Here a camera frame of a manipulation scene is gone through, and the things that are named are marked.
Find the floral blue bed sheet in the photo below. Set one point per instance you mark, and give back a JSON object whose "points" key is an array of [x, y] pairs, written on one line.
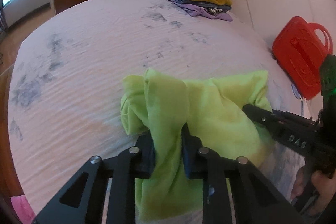
{"points": [[66, 87]]}

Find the lime green garment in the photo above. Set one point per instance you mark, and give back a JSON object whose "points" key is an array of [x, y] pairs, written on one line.
{"points": [[212, 110]]}

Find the red bear suitcase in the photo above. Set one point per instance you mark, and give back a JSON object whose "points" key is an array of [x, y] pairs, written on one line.
{"points": [[300, 49]]}

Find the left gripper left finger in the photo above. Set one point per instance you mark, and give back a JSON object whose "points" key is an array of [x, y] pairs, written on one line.
{"points": [[81, 199]]}

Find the person right hand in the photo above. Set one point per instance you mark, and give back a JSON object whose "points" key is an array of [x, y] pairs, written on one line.
{"points": [[324, 185]]}

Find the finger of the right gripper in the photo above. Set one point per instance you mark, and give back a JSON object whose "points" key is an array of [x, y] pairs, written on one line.
{"points": [[290, 117], [279, 128]]}

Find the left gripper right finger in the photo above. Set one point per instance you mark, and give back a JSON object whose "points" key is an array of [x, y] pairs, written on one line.
{"points": [[234, 191]]}

